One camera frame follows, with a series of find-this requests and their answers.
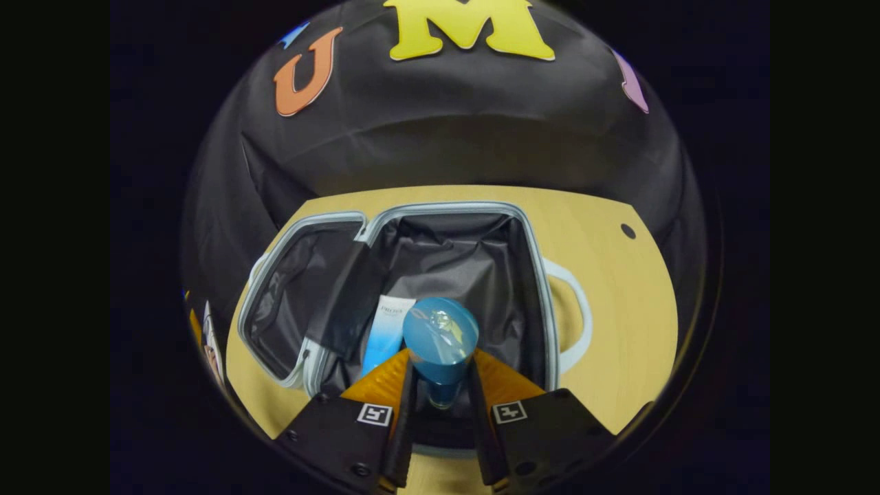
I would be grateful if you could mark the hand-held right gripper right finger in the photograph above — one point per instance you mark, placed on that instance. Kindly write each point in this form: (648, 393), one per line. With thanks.
(485, 440)

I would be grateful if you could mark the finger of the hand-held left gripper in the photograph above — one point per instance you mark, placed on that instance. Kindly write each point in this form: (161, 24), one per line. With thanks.
(210, 344)

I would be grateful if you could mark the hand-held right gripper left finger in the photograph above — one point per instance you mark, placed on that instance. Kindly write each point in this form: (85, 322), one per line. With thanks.
(404, 440)

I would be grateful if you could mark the blue-capped clear bottle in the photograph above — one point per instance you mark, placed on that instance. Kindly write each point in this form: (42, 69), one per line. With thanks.
(440, 344)

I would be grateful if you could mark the blue squeeze tube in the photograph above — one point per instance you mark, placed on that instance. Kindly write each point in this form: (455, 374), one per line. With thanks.
(388, 330)

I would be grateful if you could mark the light blue suitcase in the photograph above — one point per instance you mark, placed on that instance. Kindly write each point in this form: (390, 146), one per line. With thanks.
(454, 261)

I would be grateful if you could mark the black round table grommet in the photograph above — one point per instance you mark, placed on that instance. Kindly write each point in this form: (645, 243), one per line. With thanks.
(628, 231)

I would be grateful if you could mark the black backdrop cloth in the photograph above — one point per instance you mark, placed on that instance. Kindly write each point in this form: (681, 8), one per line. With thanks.
(447, 130)

